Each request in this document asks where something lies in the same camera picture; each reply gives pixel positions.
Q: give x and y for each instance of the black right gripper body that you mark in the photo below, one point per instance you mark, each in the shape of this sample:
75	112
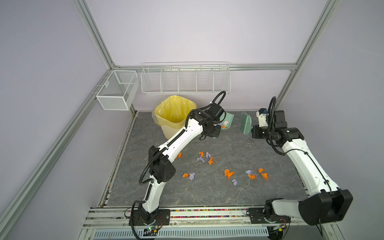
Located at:
260	133

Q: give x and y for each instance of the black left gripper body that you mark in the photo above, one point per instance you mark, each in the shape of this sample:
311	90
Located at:
215	131

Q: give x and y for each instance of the green hand brush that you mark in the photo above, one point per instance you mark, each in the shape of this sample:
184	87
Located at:
246	123

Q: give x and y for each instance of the green plastic dustpan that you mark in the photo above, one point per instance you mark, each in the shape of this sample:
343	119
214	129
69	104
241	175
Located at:
226	117

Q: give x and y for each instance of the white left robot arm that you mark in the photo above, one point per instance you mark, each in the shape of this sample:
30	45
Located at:
160	169

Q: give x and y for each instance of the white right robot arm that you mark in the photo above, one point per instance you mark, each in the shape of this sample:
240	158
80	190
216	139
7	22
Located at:
326	202

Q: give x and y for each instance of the beige bin yellow bag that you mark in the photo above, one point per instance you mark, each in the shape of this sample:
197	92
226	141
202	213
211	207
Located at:
171	113

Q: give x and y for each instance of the small white mesh basket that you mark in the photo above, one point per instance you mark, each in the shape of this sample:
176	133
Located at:
118	90

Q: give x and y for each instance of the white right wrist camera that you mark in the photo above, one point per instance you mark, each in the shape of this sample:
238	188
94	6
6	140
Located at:
262	115

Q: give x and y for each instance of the long white wire basket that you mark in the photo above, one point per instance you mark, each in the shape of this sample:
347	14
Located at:
186	78

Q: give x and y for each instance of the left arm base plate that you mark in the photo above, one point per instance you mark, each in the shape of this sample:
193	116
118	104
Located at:
143	218

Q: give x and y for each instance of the aluminium front rail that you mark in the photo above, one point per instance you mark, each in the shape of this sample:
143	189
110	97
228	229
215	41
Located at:
178	217

